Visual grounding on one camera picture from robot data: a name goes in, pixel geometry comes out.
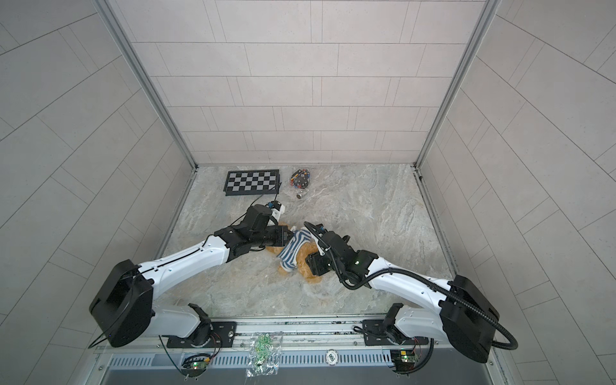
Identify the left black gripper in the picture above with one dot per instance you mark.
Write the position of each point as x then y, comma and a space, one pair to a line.
281, 233

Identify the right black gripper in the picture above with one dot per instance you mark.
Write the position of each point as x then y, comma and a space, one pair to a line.
318, 262

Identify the striped knit bear sweater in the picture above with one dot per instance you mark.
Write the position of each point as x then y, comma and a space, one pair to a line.
295, 254

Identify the brown teddy bear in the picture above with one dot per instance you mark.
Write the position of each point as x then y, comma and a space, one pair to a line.
276, 250

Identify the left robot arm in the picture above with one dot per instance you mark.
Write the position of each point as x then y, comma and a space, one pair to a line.
124, 307

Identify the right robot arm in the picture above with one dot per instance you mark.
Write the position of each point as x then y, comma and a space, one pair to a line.
455, 311

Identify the black white checkerboard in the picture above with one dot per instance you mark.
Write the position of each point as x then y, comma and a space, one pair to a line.
252, 182

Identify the bag of colourful small parts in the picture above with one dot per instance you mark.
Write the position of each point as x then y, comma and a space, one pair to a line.
300, 179

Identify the round white sticker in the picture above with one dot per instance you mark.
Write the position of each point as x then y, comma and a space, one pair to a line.
332, 357

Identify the right circuit board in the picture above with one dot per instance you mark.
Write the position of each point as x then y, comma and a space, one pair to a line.
403, 362

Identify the clear bag green parts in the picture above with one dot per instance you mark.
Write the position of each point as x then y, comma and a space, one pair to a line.
264, 354

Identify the left green circuit board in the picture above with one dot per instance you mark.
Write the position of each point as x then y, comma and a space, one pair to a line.
196, 365

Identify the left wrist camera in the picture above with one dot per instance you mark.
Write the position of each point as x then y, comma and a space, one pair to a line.
277, 209

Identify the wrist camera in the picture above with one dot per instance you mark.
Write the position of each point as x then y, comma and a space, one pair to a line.
277, 209
317, 232

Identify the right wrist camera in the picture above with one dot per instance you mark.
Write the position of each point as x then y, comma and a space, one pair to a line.
317, 232

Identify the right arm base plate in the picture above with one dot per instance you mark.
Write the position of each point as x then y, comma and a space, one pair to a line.
373, 336

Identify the aluminium mounting rail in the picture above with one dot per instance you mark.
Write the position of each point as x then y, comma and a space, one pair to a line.
305, 343

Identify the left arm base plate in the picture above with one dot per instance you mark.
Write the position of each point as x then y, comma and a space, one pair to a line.
221, 335

